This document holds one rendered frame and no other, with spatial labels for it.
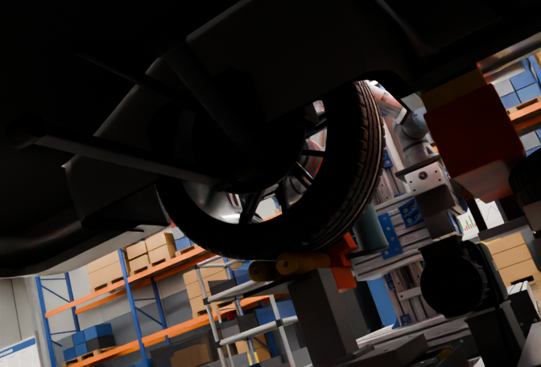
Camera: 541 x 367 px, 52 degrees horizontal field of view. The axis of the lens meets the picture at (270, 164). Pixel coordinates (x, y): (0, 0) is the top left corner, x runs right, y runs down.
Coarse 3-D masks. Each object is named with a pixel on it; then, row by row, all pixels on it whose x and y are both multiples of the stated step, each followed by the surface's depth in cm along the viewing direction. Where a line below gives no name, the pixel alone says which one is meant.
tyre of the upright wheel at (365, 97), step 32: (352, 96) 140; (160, 128) 166; (352, 128) 139; (384, 128) 157; (352, 160) 138; (384, 160) 156; (160, 192) 162; (320, 192) 140; (352, 192) 140; (192, 224) 156; (288, 224) 143; (320, 224) 140; (352, 224) 155; (224, 256) 151; (256, 256) 146
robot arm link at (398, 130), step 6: (396, 126) 242; (402, 126) 237; (396, 132) 243; (402, 132) 238; (402, 138) 240; (408, 138) 237; (414, 138) 236; (420, 138) 237; (426, 138) 239; (402, 144) 241; (408, 144) 238; (402, 150) 243
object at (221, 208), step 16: (176, 112) 164; (192, 112) 168; (176, 128) 164; (320, 128) 164; (176, 144) 164; (192, 160) 170; (304, 176) 164; (320, 176) 141; (192, 192) 162; (208, 192) 170; (192, 208) 157; (208, 208) 160; (224, 208) 170; (256, 208) 171; (288, 208) 144; (224, 224) 152; (240, 224) 157; (256, 224) 147; (272, 224) 145
